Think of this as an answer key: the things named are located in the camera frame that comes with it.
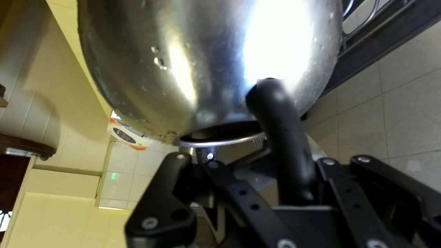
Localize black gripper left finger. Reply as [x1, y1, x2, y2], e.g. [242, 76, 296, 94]
[124, 150, 300, 248]

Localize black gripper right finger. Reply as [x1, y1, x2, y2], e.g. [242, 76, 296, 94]
[315, 153, 441, 248]

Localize silver kettle with black handle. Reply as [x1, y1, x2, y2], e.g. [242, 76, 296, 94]
[75, 0, 344, 208]

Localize white orange labelled bottle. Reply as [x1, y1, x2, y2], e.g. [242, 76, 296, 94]
[107, 111, 155, 151]

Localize metal wire dishrack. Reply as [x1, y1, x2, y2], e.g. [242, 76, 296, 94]
[321, 0, 441, 95]

